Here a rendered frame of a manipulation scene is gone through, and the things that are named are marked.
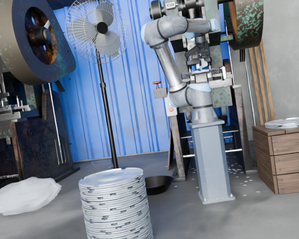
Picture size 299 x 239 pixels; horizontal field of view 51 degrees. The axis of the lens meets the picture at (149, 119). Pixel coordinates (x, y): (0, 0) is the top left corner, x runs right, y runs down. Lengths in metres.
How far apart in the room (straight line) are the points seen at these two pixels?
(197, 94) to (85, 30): 1.33
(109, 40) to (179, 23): 1.21
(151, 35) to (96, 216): 0.99
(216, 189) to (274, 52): 2.31
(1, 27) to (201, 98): 1.64
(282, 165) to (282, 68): 2.11
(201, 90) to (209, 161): 0.40
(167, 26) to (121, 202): 0.93
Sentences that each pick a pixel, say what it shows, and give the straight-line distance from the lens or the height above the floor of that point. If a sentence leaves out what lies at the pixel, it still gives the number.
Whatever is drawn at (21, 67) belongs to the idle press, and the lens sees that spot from 2.73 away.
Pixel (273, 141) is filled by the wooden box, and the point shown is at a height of 0.30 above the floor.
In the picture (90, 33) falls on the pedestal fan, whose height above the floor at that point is 1.26.
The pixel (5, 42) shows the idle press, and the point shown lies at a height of 1.23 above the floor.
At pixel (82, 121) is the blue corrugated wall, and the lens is 3.98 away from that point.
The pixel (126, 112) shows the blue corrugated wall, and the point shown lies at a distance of 3.82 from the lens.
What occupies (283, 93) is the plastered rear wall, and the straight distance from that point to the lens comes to 3.84.
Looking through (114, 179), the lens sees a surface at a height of 0.31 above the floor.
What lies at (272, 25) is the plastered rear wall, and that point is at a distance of 3.88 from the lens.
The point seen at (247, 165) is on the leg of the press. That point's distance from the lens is 2.36.
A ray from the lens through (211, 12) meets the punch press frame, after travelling 2.53.
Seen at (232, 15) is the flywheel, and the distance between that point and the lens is 2.96.
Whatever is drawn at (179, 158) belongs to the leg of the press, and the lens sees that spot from 2.34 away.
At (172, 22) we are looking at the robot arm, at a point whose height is 1.01.
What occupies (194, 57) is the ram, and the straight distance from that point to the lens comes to 2.49.
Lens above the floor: 0.61
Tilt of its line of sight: 3 degrees down
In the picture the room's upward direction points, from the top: 9 degrees counter-clockwise
